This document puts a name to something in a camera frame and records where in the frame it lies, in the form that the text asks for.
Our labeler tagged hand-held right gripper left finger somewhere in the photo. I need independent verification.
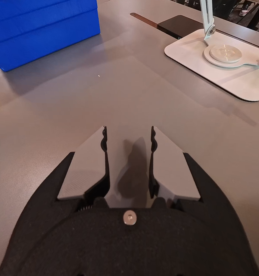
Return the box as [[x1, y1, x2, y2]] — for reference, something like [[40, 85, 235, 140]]
[[57, 125, 111, 200]]

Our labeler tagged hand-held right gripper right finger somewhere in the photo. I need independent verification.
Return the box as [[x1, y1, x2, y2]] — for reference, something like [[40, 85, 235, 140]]
[[149, 126, 201, 201]]

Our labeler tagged blue plastic bin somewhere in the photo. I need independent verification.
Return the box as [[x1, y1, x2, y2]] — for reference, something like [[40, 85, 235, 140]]
[[0, 0, 101, 72]]

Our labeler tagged white and wood document stand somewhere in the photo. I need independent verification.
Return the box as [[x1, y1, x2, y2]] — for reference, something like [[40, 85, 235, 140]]
[[164, 0, 259, 102]]

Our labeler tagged black desk cable cover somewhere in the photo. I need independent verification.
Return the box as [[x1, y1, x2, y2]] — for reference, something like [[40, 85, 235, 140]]
[[157, 15, 191, 40]]

